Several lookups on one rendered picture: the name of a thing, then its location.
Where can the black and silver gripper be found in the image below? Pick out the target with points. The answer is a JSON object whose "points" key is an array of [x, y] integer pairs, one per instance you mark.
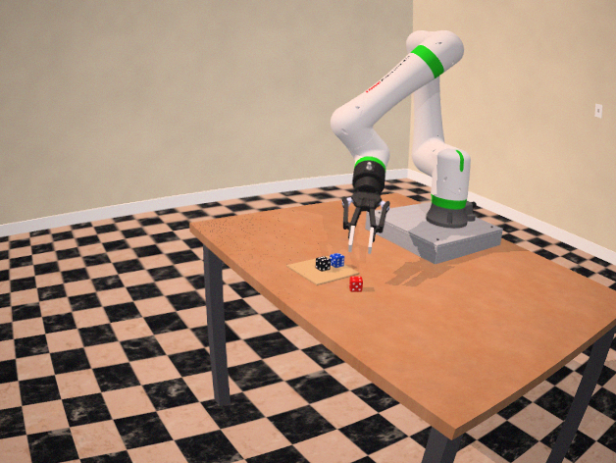
{"points": [[370, 190]]}

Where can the blue die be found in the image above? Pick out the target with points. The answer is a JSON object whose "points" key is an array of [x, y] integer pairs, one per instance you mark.
{"points": [[337, 260]]}

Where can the black die with white pips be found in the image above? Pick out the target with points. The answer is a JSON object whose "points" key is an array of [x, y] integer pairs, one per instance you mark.
{"points": [[323, 263]]}

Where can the tan square mat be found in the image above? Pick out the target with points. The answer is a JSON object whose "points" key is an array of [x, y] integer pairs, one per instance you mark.
{"points": [[307, 270]]}

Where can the red die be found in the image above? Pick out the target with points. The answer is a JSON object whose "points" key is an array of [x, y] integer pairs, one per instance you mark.
{"points": [[356, 284]]}

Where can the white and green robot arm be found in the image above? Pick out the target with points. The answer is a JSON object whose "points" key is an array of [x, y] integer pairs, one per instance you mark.
{"points": [[448, 166]]}

